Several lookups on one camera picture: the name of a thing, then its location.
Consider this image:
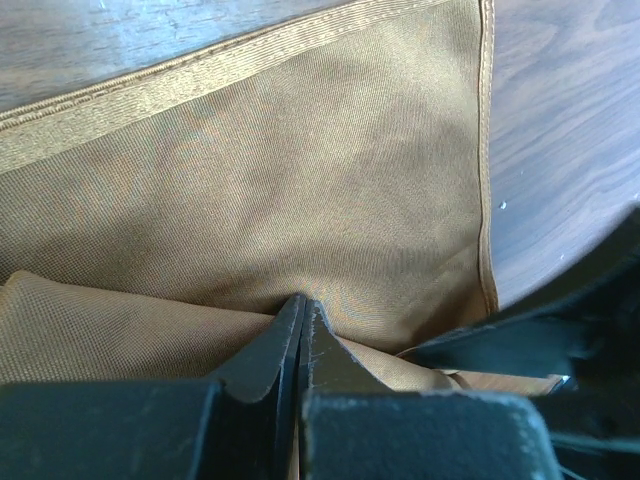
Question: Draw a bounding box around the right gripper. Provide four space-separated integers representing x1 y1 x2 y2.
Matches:
401 209 639 479

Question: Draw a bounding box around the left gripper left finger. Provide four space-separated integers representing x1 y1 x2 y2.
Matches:
1 295 305 479

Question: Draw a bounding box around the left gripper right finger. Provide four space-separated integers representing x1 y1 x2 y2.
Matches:
299 300 562 479

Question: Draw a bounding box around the orange cloth napkin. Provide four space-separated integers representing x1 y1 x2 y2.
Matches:
1 1 555 395

